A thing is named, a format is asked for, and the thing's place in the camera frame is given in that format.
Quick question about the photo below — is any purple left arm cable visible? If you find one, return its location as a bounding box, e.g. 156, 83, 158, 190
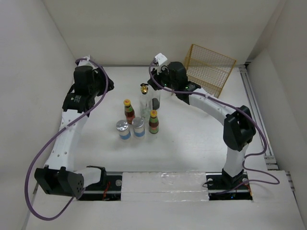
24, 58, 109, 220

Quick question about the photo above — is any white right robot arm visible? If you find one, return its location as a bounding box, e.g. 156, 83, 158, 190
148, 59, 256, 191

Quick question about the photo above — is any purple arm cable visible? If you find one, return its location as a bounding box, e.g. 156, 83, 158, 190
24, 58, 109, 220
148, 59, 281, 195

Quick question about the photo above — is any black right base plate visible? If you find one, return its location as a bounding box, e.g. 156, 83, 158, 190
202, 172, 253, 201

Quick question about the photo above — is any spice jar silver lid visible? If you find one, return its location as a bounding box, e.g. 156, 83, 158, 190
116, 120, 131, 141
132, 117, 145, 138

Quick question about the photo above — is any spice jar silver lid right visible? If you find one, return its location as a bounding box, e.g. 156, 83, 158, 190
132, 117, 145, 138

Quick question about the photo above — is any brown sauce bottle far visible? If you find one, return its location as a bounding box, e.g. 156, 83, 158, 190
123, 99, 135, 124

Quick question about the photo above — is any brown sauce bottle near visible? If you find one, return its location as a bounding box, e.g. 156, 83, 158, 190
149, 110, 159, 134

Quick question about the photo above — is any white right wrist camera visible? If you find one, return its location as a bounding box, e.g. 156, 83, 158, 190
154, 53, 168, 66

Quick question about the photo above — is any aluminium side rail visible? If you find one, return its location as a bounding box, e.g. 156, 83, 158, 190
238, 65, 279, 171

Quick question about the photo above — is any brown sauce bottle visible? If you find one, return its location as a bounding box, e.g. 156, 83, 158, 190
149, 110, 159, 134
123, 99, 135, 124

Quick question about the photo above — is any glass oil bottle dark liquid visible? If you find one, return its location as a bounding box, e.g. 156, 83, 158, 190
151, 90, 161, 110

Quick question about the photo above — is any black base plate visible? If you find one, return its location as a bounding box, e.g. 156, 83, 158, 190
202, 172, 253, 201
79, 172, 123, 201

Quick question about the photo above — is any gold wire basket rack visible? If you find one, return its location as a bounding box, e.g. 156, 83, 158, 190
183, 44, 236, 98

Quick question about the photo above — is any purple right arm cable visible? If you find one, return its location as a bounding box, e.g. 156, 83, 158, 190
148, 59, 281, 195

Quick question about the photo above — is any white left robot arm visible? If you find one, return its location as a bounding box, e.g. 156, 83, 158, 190
34, 56, 114, 198

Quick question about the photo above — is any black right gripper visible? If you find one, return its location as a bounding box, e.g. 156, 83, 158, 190
147, 64, 178, 91

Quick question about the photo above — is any spice jar silver lid left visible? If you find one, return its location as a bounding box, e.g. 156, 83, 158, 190
116, 120, 131, 141

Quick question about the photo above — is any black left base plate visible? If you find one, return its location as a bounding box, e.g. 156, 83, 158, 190
79, 172, 123, 201

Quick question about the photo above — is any clear glass oil bottle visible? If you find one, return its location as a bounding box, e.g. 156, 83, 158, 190
140, 83, 152, 120

